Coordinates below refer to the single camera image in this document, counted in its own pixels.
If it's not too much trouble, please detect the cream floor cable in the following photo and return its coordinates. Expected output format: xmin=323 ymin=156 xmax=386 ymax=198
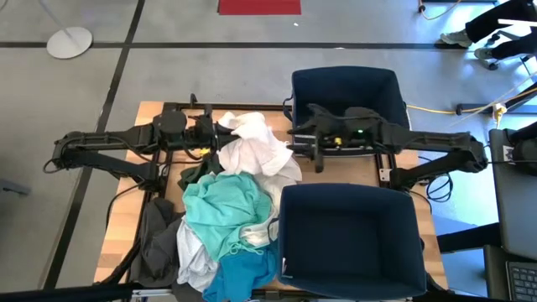
xmin=418 ymin=0 xmax=462 ymax=21

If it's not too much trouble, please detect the dark grey garment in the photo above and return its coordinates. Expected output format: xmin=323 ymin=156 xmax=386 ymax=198
xmin=128 ymin=196 xmax=185 ymax=289

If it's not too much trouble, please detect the coiled black cable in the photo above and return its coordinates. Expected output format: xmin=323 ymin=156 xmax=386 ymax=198
xmin=417 ymin=155 xmax=454 ymax=204

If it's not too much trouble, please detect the white power plug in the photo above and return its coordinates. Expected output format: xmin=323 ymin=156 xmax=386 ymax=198
xmin=493 ymin=102 xmax=508 ymax=127

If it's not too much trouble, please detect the black bag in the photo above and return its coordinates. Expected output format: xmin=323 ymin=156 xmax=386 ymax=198
xmin=505 ymin=125 xmax=537 ymax=175

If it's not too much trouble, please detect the sheer white garment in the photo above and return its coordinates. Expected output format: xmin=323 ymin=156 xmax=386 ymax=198
xmin=238 ymin=207 xmax=281 ymax=249

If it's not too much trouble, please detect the teal blue garment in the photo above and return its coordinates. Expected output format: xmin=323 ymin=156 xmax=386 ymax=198
xmin=202 ymin=245 xmax=279 ymax=302

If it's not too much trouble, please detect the person's grey shoe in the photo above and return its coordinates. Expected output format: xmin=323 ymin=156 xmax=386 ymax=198
xmin=439 ymin=29 xmax=474 ymax=48
xmin=473 ymin=46 xmax=496 ymax=61

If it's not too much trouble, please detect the silver aluminium extrusion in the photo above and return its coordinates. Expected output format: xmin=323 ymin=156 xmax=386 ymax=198
xmin=130 ymin=288 xmax=173 ymax=299

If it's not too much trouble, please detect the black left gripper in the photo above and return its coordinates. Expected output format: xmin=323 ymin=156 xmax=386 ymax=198
xmin=184 ymin=102 xmax=243 ymax=159

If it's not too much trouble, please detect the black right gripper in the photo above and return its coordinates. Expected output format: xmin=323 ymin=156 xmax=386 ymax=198
xmin=287 ymin=103 xmax=339 ymax=174

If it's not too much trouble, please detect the office chair base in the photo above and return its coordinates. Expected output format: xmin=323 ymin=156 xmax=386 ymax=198
xmin=477 ymin=31 xmax=537 ymax=76

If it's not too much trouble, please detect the grey desk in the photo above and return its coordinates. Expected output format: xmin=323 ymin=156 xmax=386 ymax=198
xmin=488 ymin=128 xmax=537 ymax=261

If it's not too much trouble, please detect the person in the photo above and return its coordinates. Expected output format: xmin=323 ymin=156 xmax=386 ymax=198
xmin=439 ymin=0 xmax=537 ymax=62

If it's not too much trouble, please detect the dark laptop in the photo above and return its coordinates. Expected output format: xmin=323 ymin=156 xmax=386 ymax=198
xmin=482 ymin=245 xmax=537 ymax=302

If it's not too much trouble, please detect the mint green garment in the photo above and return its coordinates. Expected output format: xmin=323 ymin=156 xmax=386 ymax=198
xmin=182 ymin=171 xmax=274 ymax=263

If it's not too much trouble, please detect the navy white striped fabric bin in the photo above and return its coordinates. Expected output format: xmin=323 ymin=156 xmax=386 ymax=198
xmin=283 ymin=65 xmax=411 ymax=159

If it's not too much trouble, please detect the black desk foot bar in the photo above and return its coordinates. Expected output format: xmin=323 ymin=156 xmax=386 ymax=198
xmin=456 ymin=81 xmax=537 ymax=115
xmin=435 ymin=221 xmax=503 ymax=254

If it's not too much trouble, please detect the round grey stand base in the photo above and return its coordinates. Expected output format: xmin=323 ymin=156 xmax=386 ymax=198
xmin=45 ymin=26 xmax=94 ymax=60

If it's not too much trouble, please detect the white shirt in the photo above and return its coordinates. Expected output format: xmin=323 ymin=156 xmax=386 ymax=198
xmin=216 ymin=111 xmax=297 ymax=180

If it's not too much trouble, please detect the thin grey stand pole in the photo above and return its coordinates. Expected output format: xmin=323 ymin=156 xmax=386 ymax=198
xmin=37 ymin=0 xmax=70 ymax=37

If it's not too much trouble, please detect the red floor mat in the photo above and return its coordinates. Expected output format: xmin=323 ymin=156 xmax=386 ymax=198
xmin=217 ymin=0 xmax=302 ymax=16

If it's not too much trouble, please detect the yellow floor cable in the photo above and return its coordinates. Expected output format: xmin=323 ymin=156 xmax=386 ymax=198
xmin=405 ymin=86 xmax=537 ymax=117

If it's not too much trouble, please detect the dark green polo shirt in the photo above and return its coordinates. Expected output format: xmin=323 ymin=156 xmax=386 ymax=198
xmin=177 ymin=159 xmax=223 ymax=192

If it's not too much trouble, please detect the light grey speckled garment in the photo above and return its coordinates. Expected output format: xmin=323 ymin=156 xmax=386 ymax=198
xmin=175 ymin=217 xmax=222 ymax=294

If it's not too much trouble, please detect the plain navy fabric bin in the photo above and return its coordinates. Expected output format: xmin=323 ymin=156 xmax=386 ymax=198
xmin=276 ymin=182 xmax=428 ymax=301

